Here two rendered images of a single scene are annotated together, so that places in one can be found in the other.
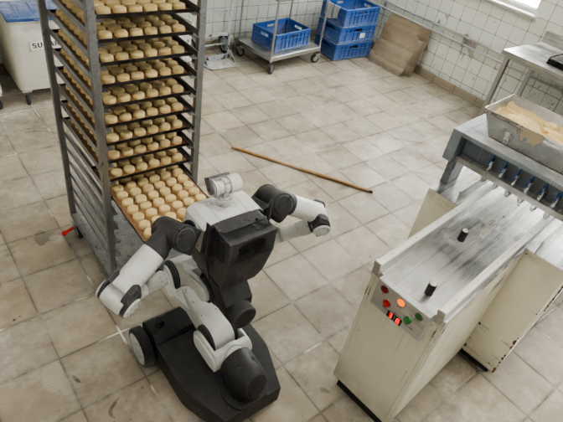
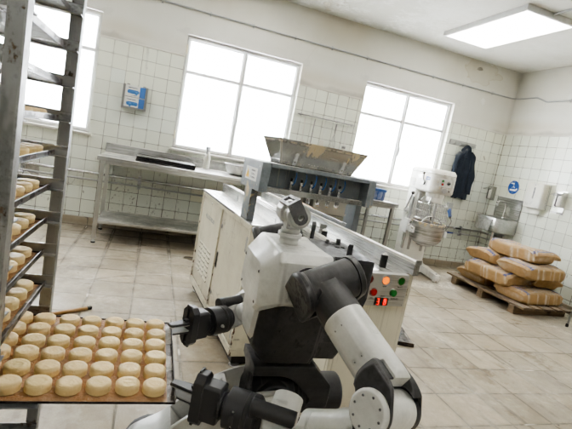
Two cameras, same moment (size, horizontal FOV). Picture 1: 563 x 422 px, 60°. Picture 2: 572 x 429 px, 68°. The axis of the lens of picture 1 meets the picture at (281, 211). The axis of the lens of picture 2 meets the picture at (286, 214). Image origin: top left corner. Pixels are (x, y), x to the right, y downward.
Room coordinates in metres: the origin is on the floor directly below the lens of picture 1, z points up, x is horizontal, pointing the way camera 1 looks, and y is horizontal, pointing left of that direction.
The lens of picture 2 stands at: (0.92, 1.23, 1.25)
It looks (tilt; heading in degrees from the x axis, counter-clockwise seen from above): 8 degrees down; 296
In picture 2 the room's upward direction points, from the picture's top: 11 degrees clockwise
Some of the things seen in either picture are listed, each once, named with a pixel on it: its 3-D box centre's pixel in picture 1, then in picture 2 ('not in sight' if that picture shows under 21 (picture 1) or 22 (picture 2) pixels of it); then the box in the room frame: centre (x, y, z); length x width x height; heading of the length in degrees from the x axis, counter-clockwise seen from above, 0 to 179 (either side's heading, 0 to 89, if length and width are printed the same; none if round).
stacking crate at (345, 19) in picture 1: (350, 11); not in sight; (6.05, -0.34, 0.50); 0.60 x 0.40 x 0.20; 137
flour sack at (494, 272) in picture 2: not in sight; (496, 271); (0.80, -4.44, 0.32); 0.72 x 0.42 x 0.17; 139
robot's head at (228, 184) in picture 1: (225, 187); (292, 217); (1.40, 0.21, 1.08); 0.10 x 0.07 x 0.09; 134
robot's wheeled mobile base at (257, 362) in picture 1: (217, 347); not in sight; (1.35, 0.17, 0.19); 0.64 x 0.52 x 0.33; 44
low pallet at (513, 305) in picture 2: not in sight; (505, 294); (0.65, -4.59, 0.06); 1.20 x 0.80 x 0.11; 137
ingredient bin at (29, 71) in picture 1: (39, 44); not in sight; (3.76, 2.25, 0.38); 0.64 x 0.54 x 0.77; 44
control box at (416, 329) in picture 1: (400, 307); (381, 288); (1.28, -0.52, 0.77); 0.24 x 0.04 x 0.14; 50
